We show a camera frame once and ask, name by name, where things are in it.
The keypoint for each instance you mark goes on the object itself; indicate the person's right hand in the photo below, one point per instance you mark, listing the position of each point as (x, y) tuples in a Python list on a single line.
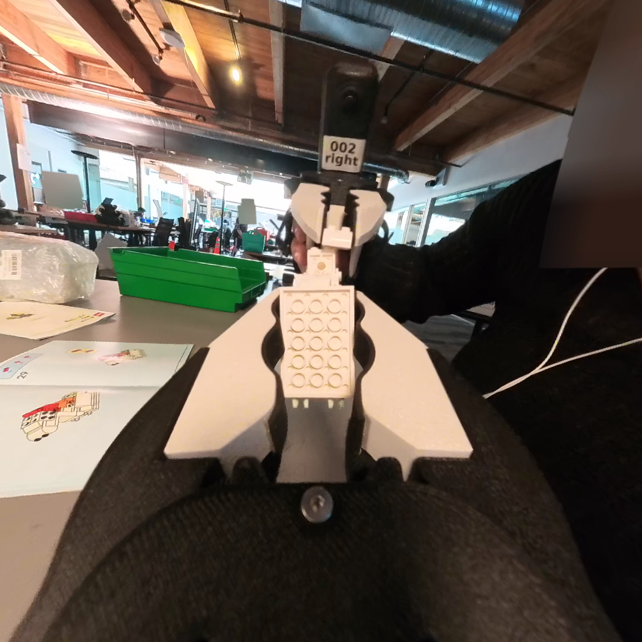
[(299, 251)]

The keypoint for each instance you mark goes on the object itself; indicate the green storage tote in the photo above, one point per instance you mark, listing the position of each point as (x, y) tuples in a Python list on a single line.
[(253, 241)]

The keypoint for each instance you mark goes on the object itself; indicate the white and red lego model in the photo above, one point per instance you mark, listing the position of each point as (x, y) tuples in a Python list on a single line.
[(316, 346)]

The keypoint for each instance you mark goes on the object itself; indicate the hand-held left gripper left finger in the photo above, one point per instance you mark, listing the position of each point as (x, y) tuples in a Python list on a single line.
[(220, 401)]

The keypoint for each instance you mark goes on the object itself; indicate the green plastic bin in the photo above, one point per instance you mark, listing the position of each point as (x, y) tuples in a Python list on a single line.
[(190, 276)]

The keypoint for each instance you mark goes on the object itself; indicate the person's right forearm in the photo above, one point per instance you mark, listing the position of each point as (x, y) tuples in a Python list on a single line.
[(451, 240)]

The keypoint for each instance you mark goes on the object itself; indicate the round ceiling light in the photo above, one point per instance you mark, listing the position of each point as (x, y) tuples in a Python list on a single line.
[(235, 74)]

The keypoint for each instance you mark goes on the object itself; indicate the clear plastic wrapped package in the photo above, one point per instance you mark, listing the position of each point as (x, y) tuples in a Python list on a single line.
[(45, 268)]

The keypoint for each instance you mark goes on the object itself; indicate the person's black sweater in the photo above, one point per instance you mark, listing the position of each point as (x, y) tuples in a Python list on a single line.
[(577, 451)]

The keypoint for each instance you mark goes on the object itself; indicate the open instruction booklet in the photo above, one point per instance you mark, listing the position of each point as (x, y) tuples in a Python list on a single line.
[(75, 451)]

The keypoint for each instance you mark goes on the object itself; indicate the closed instruction booklet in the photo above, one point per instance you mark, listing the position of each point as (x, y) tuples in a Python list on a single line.
[(50, 318)]

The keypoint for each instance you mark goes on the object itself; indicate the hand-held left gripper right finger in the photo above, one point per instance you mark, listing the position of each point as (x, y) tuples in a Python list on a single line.
[(416, 401)]

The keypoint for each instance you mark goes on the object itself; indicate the large silver spiral duct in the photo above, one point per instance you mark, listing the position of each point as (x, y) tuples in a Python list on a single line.
[(411, 25)]

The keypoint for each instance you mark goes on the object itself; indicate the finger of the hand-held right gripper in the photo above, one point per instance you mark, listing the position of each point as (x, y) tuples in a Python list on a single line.
[(308, 213), (368, 218)]

